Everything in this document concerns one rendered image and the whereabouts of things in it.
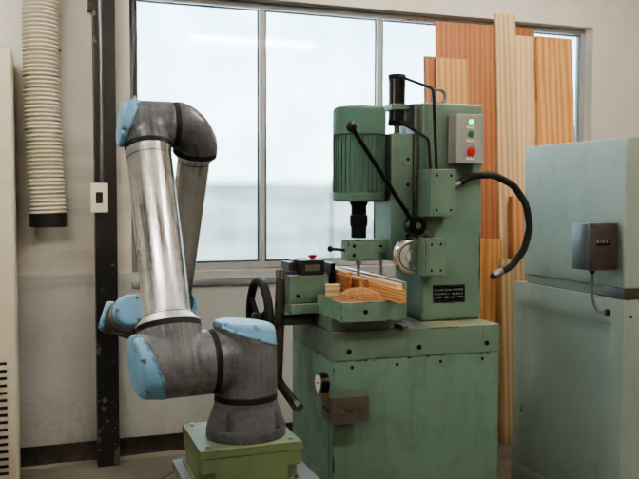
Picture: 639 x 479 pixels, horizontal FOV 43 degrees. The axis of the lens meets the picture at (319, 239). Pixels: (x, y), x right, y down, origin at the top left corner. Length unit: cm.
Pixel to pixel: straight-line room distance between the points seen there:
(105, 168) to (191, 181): 157
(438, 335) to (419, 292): 17
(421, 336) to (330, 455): 46
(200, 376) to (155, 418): 209
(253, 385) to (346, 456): 74
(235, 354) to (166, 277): 24
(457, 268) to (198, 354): 116
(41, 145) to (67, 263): 55
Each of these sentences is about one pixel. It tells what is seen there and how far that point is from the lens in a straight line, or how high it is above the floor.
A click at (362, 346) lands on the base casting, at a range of 249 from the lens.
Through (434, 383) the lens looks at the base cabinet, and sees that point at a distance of 262.
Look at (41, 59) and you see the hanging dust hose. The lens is 362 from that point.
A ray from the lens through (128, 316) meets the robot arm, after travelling 229.
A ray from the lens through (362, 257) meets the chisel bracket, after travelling 266.
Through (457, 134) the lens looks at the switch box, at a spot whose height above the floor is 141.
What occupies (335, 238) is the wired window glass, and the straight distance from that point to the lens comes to 408.
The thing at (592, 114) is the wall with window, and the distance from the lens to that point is 478.
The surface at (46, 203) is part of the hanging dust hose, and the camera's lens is 356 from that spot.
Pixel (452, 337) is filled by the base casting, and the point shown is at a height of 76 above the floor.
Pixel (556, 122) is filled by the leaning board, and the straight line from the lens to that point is 447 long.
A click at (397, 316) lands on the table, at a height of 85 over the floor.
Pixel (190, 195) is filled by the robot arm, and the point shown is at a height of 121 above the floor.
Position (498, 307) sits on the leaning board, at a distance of 407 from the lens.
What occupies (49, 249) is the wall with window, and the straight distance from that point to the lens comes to 376.
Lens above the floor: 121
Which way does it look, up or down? 3 degrees down
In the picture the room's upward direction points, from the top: straight up
